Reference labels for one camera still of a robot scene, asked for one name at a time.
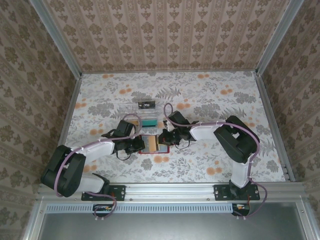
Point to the gold credit card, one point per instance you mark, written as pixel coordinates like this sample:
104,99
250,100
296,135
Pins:
135,122
151,143

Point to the red card holder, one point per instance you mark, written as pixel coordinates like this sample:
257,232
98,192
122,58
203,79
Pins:
150,152

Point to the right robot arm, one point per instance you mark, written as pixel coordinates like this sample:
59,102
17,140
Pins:
205,132

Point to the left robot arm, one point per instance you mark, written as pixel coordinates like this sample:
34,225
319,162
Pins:
100,150

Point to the clear acrylic card organizer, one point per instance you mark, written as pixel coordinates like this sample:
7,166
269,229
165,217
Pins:
127,111

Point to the teal credit card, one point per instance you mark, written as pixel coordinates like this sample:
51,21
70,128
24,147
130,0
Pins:
148,123

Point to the black card with white print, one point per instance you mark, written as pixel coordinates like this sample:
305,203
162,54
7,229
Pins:
147,106

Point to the floral table covering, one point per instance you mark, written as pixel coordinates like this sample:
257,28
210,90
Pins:
200,170

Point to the small black controller board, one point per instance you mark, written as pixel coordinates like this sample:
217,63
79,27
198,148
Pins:
102,210
240,208

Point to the grey metal panel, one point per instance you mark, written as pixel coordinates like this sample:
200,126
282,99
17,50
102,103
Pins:
162,227

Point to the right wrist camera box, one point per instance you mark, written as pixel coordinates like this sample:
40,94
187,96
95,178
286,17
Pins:
171,127

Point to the thin aluminium wall rail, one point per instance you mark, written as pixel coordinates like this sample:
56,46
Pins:
170,72

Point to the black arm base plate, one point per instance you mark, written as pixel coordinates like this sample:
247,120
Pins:
220,192
120,192

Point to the long aluminium mounting rail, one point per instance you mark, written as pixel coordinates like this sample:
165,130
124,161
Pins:
170,192

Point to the aluminium side rail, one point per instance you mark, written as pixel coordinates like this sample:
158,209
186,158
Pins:
274,125
65,120

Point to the aluminium frame post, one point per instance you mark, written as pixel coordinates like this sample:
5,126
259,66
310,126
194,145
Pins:
59,40
278,37

